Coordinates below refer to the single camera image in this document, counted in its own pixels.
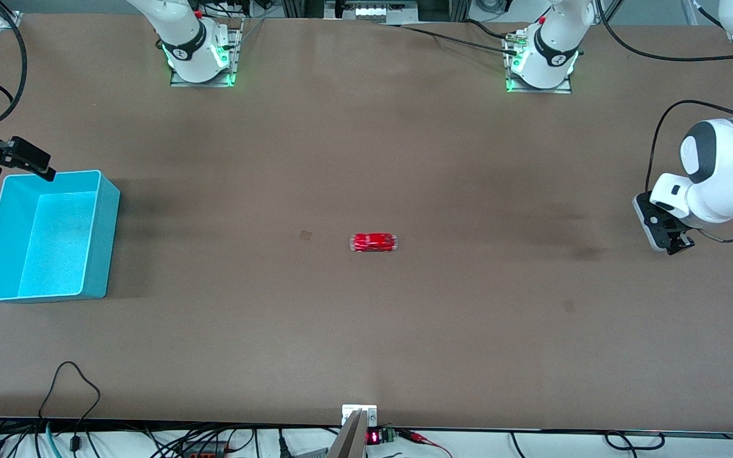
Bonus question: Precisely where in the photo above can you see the red beetle toy car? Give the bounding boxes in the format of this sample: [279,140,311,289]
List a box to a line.
[349,232,399,254]

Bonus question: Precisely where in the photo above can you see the light blue plastic box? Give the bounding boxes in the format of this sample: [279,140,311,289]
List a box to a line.
[0,169,121,303]

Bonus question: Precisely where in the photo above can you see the red clip leads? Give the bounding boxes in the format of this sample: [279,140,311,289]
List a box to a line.
[398,429,453,458]

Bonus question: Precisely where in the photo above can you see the black power strip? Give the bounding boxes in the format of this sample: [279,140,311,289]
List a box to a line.
[179,439,227,458]

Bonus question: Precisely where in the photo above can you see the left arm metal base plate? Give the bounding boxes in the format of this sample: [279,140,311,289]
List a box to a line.
[505,35,574,95]

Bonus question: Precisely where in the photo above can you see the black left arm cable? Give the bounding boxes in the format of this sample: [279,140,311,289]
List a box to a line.
[599,0,733,244]

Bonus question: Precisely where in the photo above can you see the black coiled cable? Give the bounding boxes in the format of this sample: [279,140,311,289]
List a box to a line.
[604,431,666,452]

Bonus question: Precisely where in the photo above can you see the thin black looped cable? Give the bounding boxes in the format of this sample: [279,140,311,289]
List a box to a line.
[37,361,101,440]

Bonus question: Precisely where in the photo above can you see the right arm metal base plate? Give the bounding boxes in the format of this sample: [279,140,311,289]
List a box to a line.
[169,19,244,88]

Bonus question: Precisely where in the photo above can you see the black cable across table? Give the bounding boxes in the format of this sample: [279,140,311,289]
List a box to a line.
[379,19,523,55]

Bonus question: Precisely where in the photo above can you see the aluminium frame with white connector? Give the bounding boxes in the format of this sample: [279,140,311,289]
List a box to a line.
[324,0,419,25]

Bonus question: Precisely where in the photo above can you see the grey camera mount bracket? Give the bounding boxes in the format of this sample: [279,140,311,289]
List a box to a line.
[328,404,378,458]

